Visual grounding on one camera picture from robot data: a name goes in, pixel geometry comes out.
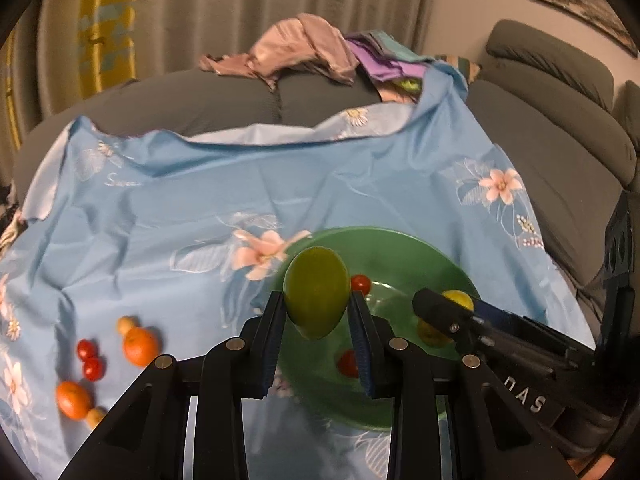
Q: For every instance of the tan longan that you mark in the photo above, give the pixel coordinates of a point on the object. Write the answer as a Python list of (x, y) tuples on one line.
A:
[(125, 324), (95, 416)]

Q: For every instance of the pink satin cloth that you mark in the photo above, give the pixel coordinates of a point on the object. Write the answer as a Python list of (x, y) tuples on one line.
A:
[(300, 40)]

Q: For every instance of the striped cloth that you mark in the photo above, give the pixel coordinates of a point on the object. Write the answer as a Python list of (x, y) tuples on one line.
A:
[(462, 65)]

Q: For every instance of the grey sofa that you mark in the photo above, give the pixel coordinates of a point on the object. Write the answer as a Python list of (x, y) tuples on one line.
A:
[(525, 110)]

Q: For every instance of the purple cloth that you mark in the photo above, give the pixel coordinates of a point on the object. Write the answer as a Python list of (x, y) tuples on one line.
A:
[(385, 65)]

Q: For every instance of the red cherry tomato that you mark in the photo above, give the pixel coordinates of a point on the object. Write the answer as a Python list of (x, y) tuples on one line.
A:
[(348, 363), (360, 284), (86, 347), (93, 367)]

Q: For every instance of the orange tangerine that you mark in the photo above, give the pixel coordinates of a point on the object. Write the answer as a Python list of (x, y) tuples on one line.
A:
[(141, 345), (74, 399)]

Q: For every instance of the yellow-green round fruit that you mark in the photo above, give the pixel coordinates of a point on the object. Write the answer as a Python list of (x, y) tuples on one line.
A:
[(430, 336)]

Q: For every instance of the patterned dark cloth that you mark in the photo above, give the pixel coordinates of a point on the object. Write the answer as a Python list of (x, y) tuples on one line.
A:
[(10, 230)]

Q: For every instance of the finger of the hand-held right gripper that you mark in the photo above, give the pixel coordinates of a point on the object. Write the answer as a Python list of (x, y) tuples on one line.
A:
[(440, 310), (500, 316)]

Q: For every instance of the teal cloth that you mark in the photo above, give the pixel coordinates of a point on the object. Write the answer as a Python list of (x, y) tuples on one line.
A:
[(400, 45)]

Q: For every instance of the small yellow lemon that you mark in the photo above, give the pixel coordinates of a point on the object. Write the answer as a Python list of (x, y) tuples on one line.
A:
[(460, 299)]

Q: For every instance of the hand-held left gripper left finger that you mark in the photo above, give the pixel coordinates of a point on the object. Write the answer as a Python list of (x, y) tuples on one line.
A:
[(272, 355)]

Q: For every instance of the green bowl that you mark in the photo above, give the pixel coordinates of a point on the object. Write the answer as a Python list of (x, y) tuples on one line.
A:
[(400, 260)]

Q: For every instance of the blue floral bed sheet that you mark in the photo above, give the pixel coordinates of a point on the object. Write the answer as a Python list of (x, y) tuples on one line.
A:
[(350, 185)]

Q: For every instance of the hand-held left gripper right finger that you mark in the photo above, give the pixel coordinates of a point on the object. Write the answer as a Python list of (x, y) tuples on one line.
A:
[(361, 355)]

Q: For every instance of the small green cloth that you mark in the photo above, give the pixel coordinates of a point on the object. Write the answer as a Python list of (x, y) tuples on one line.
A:
[(407, 85)]

